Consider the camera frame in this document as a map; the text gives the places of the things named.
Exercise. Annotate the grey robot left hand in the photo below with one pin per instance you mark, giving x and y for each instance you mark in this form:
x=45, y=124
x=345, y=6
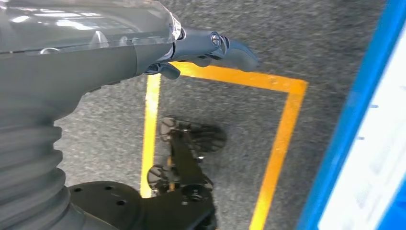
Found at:
x=63, y=63

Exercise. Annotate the blue metal shelf rack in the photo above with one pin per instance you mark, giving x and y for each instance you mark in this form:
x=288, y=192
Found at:
x=349, y=111

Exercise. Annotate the yellow tape floor square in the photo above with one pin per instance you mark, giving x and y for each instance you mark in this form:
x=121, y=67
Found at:
x=279, y=143

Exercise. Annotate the blue plastic bin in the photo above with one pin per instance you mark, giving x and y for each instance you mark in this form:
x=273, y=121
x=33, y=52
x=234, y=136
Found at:
x=398, y=219

